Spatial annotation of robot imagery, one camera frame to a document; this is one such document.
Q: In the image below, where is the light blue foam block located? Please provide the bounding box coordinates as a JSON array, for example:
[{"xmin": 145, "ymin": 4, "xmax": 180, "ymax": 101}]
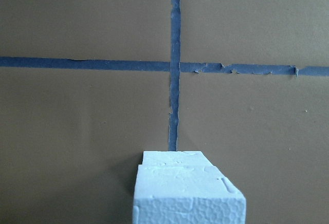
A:
[
  {"xmin": 142, "ymin": 151, "xmax": 213, "ymax": 166},
  {"xmin": 132, "ymin": 165, "xmax": 246, "ymax": 223}
]

